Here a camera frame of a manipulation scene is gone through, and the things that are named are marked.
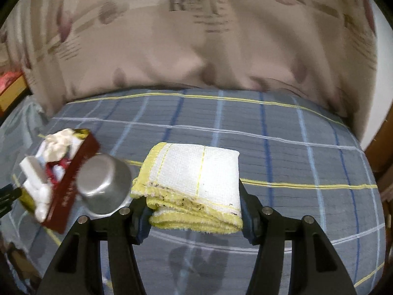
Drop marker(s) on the orange cardboard box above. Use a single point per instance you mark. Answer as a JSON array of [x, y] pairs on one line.
[[10, 89]]

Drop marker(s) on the grey plaid bedsheet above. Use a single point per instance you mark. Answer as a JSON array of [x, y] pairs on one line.
[[276, 166]]

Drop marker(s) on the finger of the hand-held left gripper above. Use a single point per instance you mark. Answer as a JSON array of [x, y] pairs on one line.
[[7, 198]]

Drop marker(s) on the white towel yellow trim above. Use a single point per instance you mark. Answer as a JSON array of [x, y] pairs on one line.
[[190, 175]]

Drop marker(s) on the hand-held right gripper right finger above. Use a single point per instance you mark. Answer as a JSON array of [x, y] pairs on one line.
[[247, 218]]

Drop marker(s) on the red tin box gold interior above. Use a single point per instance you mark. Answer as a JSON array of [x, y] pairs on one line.
[[67, 190]]

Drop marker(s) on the pale plastic bag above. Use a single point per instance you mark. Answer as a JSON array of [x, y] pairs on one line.
[[18, 123]]

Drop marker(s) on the stainless steel bowl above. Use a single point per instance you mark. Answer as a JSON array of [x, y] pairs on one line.
[[104, 181]]

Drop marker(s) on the beige leaf-print curtain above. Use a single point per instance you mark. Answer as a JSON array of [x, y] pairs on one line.
[[184, 52]]

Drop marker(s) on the red cloth white trim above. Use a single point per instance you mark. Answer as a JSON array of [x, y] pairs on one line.
[[55, 169]]

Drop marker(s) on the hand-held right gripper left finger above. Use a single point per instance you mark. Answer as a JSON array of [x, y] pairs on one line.
[[142, 224]]

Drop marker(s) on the brown wooden door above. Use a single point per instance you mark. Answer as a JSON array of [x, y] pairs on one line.
[[382, 150]]

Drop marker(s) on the cream ruffled socks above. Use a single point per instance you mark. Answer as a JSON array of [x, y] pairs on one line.
[[60, 144]]

